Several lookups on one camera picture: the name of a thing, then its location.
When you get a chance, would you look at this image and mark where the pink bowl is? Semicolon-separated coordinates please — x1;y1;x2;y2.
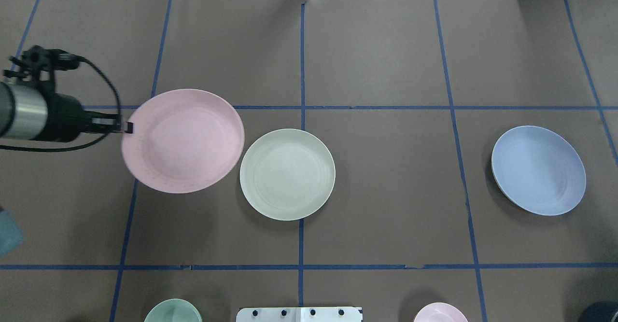
413;302;468;322

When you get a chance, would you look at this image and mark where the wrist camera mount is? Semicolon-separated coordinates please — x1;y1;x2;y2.
2;45;83;95

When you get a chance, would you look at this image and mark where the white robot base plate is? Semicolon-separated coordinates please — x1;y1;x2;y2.
236;307;364;322

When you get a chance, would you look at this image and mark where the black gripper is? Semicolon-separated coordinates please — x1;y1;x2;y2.
46;94;133;142

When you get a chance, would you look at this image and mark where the dark blue pot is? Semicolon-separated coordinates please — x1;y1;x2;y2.
578;301;618;322

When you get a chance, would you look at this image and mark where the pink plate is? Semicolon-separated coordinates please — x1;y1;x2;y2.
121;89;245;194

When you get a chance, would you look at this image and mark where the black camera cable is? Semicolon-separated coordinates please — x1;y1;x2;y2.
0;54;122;153

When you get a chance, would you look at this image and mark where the cream plate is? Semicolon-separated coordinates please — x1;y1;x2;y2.
239;128;336;221

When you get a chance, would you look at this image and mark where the blue plate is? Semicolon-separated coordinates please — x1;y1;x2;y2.
491;126;587;216

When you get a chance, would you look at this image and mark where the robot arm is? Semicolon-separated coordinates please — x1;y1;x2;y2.
0;82;134;142

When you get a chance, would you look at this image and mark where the green cup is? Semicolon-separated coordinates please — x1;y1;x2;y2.
144;298;203;322

